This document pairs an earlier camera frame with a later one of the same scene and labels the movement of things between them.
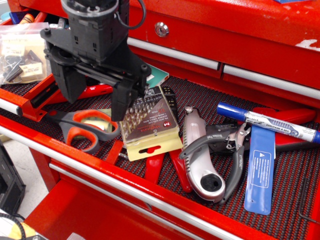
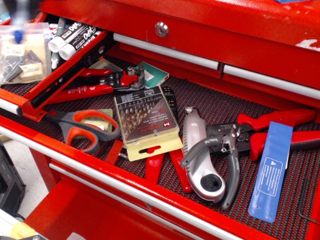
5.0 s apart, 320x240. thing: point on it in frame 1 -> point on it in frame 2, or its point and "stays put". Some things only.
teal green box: [156, 77] stays put
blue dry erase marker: [230, 111] -> [18, 35]
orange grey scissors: [83, 128] stays put
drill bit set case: [152, 129] stays put
